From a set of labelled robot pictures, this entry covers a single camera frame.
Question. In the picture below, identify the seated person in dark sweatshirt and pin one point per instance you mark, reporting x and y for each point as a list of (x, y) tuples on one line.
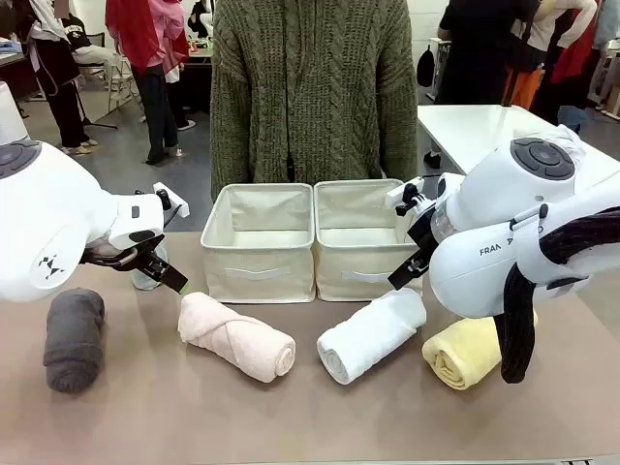
[(89, 43)]

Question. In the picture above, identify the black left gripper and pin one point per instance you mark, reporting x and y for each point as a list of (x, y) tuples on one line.
[(140, 254)]

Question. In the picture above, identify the yellow towel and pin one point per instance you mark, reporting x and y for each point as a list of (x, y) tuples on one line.
[(460, 358)]

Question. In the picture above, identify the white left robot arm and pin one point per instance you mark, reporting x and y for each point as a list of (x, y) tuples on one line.
[(48, 203)]

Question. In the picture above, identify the black hanging bag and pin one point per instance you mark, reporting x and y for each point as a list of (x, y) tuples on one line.
[(425, 68)]

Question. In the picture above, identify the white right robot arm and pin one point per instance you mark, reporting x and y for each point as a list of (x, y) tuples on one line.
[(484, 203)]

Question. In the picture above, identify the person in black outfit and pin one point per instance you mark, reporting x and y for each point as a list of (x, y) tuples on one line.
[(53, 63)]

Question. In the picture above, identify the person in cream top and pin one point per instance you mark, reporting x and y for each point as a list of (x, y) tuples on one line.
[(552, 24)]

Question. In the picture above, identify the person in pink jacket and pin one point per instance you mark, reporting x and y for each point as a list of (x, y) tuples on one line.
[(174, 39)]

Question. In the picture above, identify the person's right sleeved forearm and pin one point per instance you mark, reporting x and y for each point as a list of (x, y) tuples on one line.
[(227, 145)]

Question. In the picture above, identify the clear spray bottle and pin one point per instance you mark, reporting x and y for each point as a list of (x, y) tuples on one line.
[(145, 283)]

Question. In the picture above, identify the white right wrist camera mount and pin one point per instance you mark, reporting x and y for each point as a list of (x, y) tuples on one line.
[(404, 191)]

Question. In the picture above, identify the person in orange trousers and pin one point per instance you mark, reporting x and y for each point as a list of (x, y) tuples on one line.
[(525, 87)]

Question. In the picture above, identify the cream fabric storage bin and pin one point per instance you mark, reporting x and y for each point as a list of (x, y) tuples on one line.
[(257, 271), (358, 271)]

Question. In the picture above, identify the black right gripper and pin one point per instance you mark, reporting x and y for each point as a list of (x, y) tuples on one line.
[(426, 239)]

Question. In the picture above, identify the white towel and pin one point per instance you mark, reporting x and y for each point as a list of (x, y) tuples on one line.
[(368, 334)]

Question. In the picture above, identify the person in black clothes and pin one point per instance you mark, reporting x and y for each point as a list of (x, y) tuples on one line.
[(474, 48)]

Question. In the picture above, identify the person in red top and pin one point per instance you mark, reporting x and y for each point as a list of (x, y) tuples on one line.
[(140, 43)]

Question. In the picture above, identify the white table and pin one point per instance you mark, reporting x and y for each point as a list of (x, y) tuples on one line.
[(460, 131)]

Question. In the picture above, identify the dark grey towel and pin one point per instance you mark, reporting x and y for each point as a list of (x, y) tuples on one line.
[(72, 339)]

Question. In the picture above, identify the person in green knit sweater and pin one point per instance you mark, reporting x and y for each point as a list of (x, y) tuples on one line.
[(315, 87)]

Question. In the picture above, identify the white folding chair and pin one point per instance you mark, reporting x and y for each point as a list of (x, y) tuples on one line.
[(121, 82)]

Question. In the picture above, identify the person's left sleeved forearm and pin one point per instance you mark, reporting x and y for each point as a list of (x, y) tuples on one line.
[(397, 140)]

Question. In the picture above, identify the pink towel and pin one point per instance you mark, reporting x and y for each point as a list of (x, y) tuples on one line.
[(232, 334)]

